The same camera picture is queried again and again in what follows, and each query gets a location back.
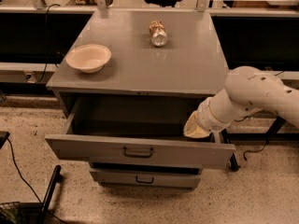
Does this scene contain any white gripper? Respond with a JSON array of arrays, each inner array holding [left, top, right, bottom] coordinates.
[[183, 98, 231, 138]]

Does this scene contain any grey top drawer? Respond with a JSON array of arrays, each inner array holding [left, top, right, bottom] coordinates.
[[46, 95, 235, 169]]

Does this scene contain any grey drawer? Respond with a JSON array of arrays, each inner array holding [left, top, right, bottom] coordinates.
[[90, 168, 200, 189], [46, 95, 235, 169]]

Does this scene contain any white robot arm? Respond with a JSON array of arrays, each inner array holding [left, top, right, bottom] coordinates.
[[183, 66, 299, 138]]

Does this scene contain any grey bottom drawer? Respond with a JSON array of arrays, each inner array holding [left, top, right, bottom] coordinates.
[[90, 168, 200, 189]]

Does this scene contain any grey drawer cabinet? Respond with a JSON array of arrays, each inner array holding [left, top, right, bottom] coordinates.
[[47, 9, 228, 175]]

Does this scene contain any black stand leg right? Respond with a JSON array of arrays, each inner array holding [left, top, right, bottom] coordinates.
[[221, 117, 299, 161]]

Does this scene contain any black stand leg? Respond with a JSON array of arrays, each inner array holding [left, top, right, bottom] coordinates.
[[221, 117, 299, 161], [36, 165, 63, 224]]

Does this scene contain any crushed metal can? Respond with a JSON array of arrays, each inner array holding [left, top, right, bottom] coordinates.
[[149, 21, 168, 47]]

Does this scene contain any white paper bowl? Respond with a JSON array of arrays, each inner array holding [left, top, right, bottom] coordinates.
[[65, 44, 111, 74]]

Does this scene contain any black stand leg left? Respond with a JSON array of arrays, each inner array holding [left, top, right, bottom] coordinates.
[[36, 165, 63, 224]]

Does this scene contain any black cable right floor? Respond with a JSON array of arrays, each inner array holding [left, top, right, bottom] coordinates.
[[242, 139, 269, 162]]

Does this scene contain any black cable floor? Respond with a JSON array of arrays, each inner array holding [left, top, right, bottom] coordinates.
[[242, 139, 269, 162], [7, 137, 68, 224]]

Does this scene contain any black cable left floor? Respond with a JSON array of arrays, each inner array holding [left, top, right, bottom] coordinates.
[[7, 137, 68, 224]]

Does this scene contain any black cable on wall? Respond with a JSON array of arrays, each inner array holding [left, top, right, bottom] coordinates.
[[36, 3, 65, 83]]

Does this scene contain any black wire basket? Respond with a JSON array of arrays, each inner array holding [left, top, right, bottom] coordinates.
[[0, 202, 28, 224]]

